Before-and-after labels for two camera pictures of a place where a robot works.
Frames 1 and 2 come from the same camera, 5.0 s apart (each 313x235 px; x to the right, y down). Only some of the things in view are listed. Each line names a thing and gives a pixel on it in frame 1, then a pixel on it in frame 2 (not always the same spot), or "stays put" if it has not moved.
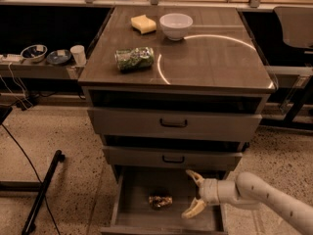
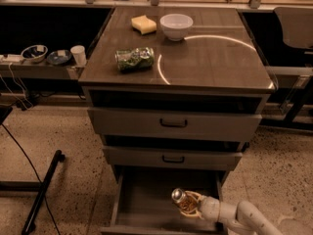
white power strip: x=12 y=58 stays put
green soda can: x=134 y=59 stays put
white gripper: x=209 y=191 to x=208 y=207
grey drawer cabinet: x=197 y=109 stays put
